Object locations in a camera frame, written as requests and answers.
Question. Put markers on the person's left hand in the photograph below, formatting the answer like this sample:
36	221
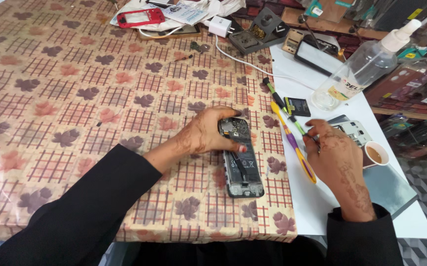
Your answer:
202	135

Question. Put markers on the person's right hand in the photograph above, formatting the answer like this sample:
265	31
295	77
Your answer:
337	162

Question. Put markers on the black smartphone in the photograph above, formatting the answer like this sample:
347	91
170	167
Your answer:
243	170

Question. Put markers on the green black screwdriver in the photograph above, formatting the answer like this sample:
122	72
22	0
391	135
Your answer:
280	103

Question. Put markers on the paper cup of tea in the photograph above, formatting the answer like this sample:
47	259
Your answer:
376	154

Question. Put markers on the grey phone back cover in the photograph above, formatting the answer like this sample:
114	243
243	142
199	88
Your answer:
338	119

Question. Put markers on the yellow purple toothbrush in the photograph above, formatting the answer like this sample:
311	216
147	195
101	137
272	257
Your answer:
294	146

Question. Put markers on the white table sheet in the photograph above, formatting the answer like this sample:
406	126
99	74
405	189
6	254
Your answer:
320	207

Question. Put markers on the small black phone battery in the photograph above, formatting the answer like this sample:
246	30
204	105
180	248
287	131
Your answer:
297	107

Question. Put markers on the small black red tool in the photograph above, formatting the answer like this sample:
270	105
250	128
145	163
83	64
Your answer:
184	58

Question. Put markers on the small dark metal part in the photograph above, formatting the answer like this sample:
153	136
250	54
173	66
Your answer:
200	47

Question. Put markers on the clear spray bottle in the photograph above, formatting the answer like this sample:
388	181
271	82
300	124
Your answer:
361	68

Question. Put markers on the black phone screen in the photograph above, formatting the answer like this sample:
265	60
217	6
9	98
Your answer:
315	57

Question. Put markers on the white charger adapter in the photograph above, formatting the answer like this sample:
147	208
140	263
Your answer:
219	26

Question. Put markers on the shelf of phone cases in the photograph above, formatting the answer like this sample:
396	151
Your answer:
413	74

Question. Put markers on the grey soldering iron stand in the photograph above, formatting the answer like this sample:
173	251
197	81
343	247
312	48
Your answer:
259	33

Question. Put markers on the white plastic bag with papers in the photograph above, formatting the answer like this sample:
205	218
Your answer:
195	13

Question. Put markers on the floral checked tablecloth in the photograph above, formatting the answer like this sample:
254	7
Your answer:
88	92

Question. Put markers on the beige phone part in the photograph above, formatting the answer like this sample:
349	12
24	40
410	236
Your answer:
291	41

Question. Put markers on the wooden board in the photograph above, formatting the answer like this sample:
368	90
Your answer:
331	24

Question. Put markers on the white phone back frame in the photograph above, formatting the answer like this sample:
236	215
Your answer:
355	131

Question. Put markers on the red phone frame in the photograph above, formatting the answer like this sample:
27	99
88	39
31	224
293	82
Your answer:
141	17

